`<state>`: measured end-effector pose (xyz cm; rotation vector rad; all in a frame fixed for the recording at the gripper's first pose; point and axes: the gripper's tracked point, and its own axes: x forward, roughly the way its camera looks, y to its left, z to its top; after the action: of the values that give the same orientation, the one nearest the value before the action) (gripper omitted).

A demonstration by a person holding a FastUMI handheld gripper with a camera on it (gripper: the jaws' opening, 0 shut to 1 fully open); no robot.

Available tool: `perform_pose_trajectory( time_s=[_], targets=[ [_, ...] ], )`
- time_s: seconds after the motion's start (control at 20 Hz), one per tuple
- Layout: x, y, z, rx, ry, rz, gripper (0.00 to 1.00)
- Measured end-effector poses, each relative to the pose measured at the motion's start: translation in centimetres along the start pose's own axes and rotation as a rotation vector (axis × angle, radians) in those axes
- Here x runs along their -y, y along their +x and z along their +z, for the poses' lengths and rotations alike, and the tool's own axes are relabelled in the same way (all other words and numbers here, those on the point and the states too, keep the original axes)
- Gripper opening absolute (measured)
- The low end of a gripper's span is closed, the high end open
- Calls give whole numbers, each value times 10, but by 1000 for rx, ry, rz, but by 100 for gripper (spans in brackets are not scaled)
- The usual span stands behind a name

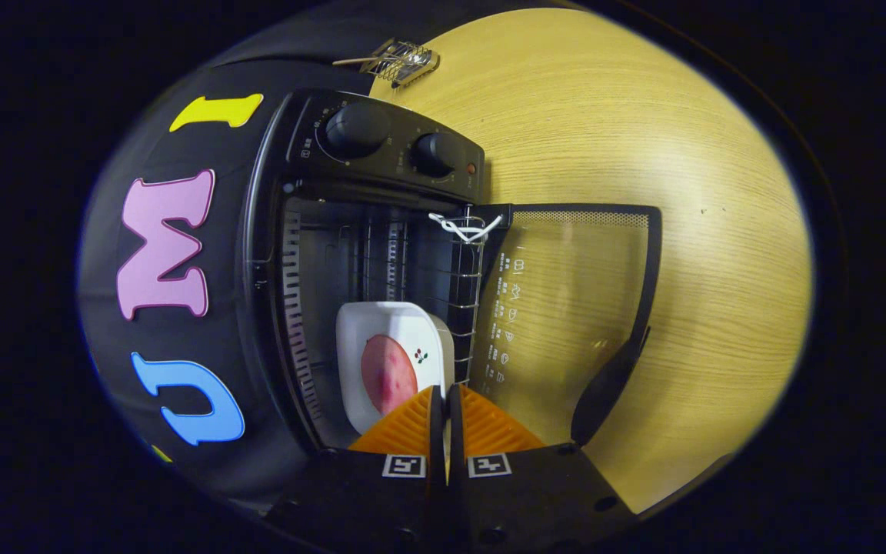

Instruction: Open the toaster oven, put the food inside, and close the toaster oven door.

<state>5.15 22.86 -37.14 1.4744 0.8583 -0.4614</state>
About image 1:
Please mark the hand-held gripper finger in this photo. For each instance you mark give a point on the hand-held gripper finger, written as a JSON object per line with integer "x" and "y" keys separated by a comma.
{"x": 436, "y": 431}
{"x": 454, "y": 431}

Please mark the pink meat slice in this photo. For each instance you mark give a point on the pink meat slice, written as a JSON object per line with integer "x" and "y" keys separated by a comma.
{"x": 388, "y": 373}

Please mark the white square dish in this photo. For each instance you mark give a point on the white square dish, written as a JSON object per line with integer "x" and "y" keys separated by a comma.
{"x": 397, "y": 323}

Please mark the black toaster oven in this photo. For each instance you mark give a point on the black toaster oven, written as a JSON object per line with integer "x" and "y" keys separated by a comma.
{"x": 393, "y": 154}

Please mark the wooden stick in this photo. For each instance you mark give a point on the wooden stick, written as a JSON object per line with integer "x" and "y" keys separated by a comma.
{"x": 351, "y": 60}

